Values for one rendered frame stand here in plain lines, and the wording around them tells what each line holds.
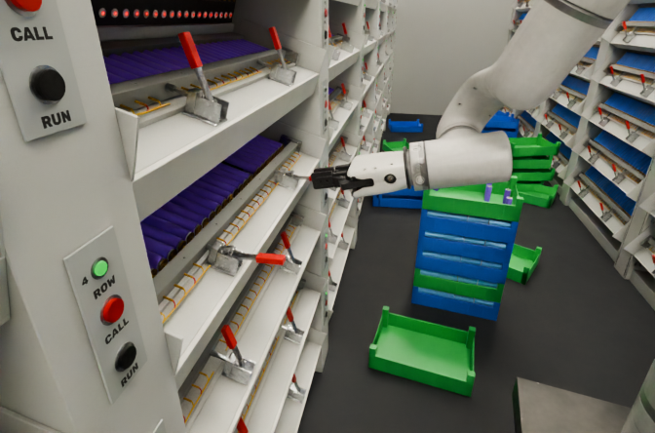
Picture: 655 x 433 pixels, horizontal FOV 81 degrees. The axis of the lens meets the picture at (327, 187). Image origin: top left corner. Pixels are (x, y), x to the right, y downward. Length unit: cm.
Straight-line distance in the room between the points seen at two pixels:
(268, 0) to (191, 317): 64
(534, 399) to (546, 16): 67
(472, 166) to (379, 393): 80
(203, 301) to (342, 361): 90
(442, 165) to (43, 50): 54
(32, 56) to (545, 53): 52
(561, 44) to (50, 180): 53
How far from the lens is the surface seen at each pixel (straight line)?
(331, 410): 122
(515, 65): 59
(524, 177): 262
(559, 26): 57
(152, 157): 34
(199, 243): 51
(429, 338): 143
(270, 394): 86
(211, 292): 49
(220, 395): 63
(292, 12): 86
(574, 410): 93
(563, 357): 153
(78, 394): 32
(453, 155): 65
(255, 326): 71
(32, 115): 25
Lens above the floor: 99
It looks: 24 degrees down
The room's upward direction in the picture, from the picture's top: straight up
